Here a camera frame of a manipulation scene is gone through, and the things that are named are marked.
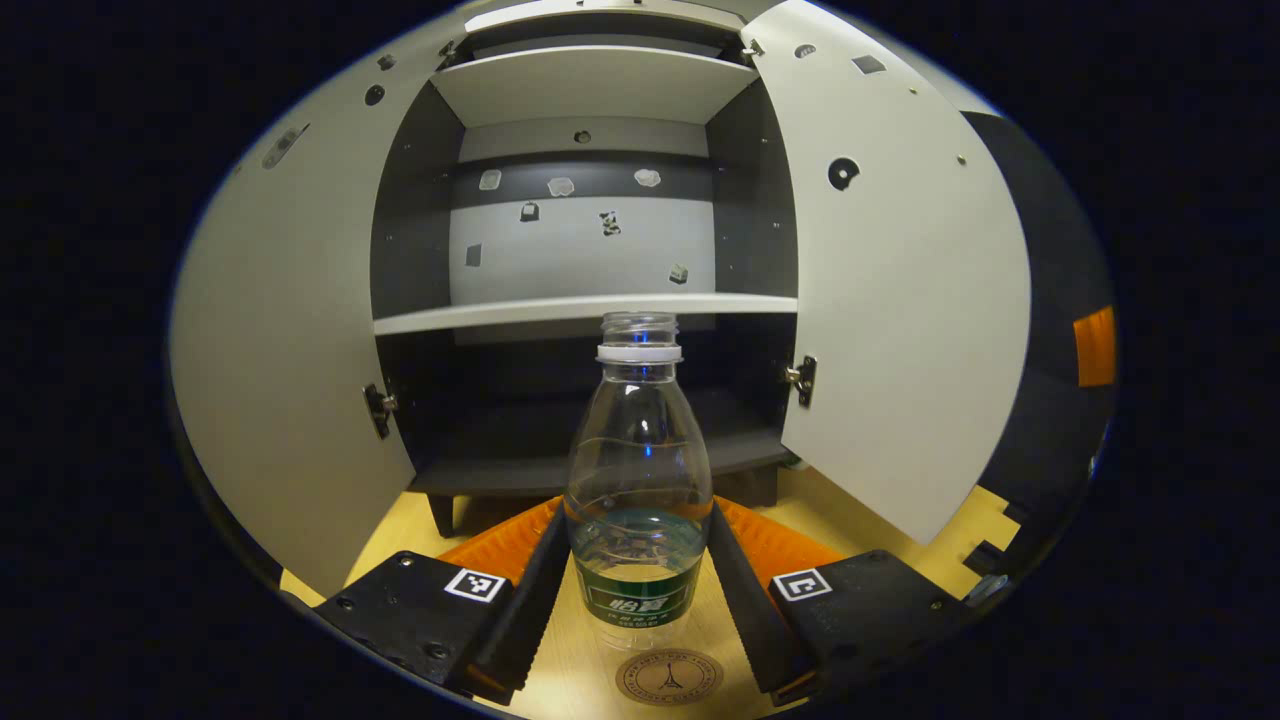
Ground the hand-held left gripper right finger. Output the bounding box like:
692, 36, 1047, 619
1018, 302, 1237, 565
706, 497, 977, 706

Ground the round brown coaster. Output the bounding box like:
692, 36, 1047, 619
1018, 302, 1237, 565
615, 648, 724, 707

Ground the white cabinet door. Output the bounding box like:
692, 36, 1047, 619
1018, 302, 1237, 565
745, 0, 1033, 546
168, 10, 466, 599

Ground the white cabinet shelf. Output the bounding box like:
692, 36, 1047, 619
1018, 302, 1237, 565
373, 293, 799, 337
430, 45, 761, 128

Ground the white and grey cabinet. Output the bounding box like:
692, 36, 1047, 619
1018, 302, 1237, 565
370, 0, 801, 541

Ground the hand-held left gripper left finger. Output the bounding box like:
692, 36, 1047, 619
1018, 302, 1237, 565
313, 497, 573, 706

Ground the clear plastic bottle green label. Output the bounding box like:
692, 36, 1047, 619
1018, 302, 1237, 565
565, 312, 714, 651

